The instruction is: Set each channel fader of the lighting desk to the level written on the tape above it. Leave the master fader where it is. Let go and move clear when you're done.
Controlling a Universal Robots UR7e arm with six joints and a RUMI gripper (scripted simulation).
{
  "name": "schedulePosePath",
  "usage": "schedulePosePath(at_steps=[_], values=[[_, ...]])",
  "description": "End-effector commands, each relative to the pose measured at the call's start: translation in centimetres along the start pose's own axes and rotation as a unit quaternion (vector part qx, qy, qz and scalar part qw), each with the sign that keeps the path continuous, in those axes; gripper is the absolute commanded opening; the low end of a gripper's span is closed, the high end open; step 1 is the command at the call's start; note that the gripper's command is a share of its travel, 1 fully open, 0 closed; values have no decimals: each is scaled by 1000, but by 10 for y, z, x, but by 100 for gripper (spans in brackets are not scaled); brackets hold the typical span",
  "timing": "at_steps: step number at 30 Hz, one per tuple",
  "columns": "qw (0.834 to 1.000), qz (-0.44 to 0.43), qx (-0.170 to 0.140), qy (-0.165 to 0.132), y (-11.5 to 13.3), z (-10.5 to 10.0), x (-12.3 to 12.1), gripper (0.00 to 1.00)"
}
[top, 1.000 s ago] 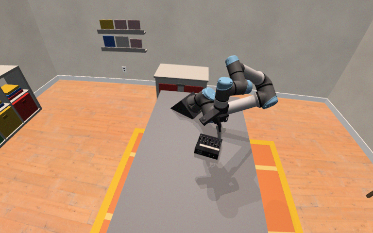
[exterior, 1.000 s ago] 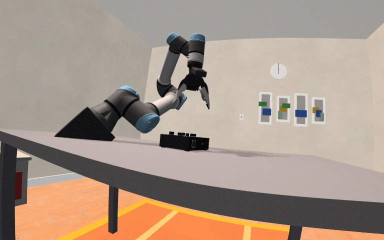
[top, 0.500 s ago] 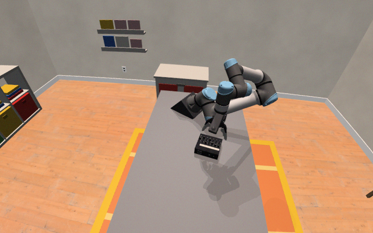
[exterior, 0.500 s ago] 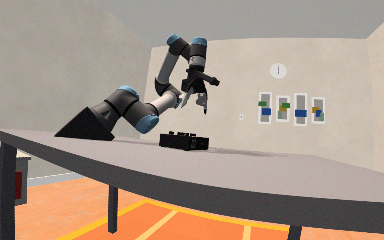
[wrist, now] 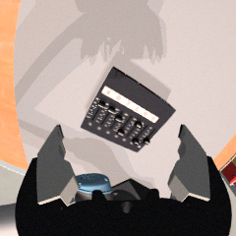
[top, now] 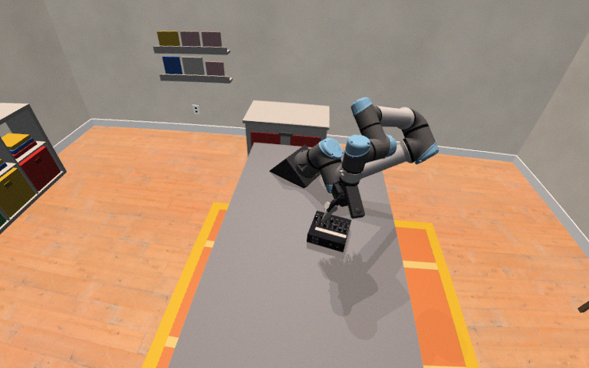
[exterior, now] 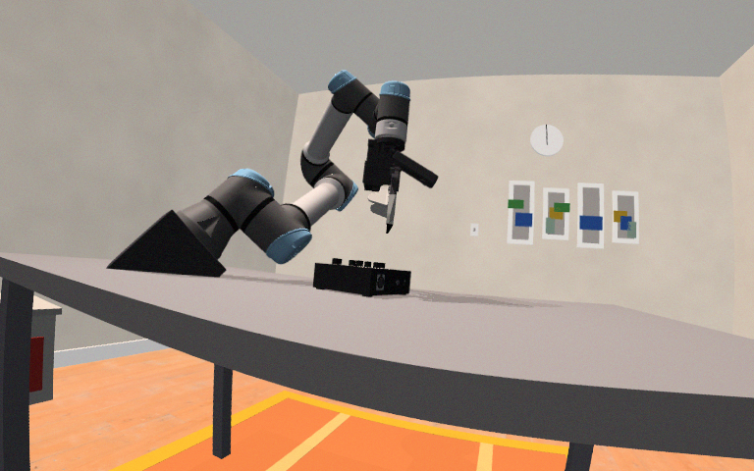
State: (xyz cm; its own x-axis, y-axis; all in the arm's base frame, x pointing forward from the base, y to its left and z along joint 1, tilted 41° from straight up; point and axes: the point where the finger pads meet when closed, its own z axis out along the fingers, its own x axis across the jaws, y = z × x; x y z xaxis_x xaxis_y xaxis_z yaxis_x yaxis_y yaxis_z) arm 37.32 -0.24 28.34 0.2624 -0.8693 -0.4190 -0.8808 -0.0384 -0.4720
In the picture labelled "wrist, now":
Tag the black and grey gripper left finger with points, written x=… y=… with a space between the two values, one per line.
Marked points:
x=50 y=184

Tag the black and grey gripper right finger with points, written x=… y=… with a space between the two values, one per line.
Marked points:
x=196 y=181

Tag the black lighting desk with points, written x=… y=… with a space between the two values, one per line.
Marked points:
x=135 y=105

